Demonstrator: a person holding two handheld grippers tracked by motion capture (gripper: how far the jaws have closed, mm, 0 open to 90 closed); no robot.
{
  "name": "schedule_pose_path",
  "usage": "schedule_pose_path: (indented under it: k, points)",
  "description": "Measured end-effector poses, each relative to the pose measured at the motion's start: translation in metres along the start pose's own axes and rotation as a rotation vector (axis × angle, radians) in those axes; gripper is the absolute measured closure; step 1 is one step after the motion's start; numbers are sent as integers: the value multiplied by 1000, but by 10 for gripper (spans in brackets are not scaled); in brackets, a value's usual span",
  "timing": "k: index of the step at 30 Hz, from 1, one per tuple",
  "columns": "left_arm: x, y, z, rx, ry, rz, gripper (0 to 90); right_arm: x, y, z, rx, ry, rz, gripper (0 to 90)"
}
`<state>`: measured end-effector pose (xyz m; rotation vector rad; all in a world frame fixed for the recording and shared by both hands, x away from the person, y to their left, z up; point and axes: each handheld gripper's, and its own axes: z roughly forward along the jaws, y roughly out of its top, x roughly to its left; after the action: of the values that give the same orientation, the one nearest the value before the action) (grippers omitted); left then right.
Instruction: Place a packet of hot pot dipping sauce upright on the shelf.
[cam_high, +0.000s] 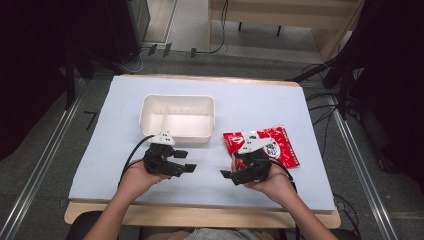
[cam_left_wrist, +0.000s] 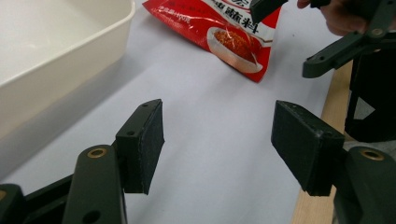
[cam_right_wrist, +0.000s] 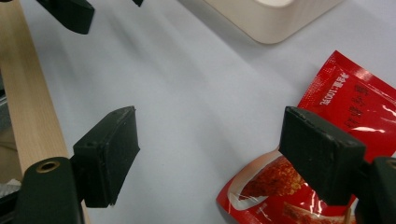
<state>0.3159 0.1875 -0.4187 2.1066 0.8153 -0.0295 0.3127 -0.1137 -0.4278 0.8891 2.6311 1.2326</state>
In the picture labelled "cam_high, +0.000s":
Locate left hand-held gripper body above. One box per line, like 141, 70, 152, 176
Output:
142, 102, 185, 178

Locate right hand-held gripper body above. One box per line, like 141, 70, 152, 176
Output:
231, 136, 280, 186

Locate red snack packet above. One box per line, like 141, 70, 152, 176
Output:
222, 125, 301, 170

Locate white plastic container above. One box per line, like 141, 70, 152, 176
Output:
138, 94, 216, 145

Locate person's right hand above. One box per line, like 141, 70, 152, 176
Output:
231, 158, 296, 205

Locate person's left hand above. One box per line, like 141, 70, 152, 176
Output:
120, 159, 172, 198

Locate white table mat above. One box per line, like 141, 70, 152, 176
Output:
68, 75, 336, 212

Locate wooden table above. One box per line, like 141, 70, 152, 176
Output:
63, 73, 342, 230

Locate person's grey clothing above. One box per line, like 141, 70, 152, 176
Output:
139, 227, 285, 240

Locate black chair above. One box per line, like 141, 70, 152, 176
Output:
65, 210, 105, 240

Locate black stand leg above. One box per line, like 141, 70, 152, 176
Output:
64, 49, 77, 110

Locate light wooden bench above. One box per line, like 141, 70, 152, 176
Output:
207, 0, 365, 62

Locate black curtain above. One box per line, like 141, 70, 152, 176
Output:
333, 0, 424, 188
0, 0, 141, 161

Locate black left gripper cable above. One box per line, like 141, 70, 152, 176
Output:
117, 134, 156, 188

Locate bundle of black floor cables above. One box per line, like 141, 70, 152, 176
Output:
301, 63, 354, 158

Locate metal floor rail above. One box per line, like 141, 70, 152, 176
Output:
328, 94, 399, 240
0, 93, 84, 240

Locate black floor cable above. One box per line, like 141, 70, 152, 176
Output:
194, 0, 230, 55

